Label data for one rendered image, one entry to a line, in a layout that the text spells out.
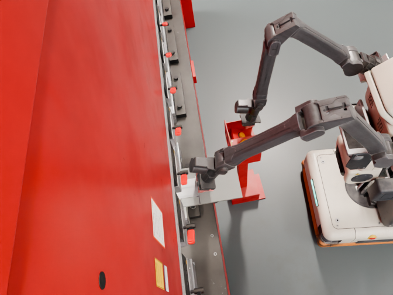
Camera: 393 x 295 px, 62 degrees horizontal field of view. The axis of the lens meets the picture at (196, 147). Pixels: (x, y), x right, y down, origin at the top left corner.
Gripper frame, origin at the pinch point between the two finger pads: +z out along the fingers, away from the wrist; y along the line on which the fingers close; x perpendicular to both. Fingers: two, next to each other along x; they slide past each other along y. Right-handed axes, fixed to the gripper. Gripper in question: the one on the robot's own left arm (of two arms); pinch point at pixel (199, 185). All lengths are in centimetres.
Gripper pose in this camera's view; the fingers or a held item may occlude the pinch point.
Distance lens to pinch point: 142.4
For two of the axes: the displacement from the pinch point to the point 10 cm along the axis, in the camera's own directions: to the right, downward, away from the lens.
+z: -3.5, 4.9, 8.0
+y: 1.2, 8.7, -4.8
